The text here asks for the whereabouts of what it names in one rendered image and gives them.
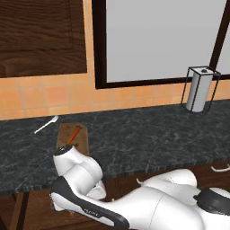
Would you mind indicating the orange carrot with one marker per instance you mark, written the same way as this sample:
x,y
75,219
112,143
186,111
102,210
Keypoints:
x,y
73,136

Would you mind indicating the brown wooden cabinet door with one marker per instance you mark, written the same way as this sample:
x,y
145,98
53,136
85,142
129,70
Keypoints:
x,y
36,206

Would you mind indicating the brown wooden drawer front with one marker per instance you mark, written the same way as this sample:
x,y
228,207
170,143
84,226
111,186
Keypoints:
x,y
125,185
212,178

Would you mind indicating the brown wooden cutting board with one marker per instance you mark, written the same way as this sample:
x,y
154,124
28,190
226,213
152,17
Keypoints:
x,y
82,140

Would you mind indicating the dark wooden cupboard door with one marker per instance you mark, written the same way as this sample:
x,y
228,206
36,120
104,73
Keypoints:
x,y
39,36

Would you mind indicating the dark framed window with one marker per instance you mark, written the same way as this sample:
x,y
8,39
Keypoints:
x,y
161,39

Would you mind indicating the white paper towel roll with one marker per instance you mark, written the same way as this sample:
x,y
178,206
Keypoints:
x,y
198,92

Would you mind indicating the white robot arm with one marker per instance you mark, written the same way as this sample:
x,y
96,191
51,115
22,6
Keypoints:
x,y
167,206

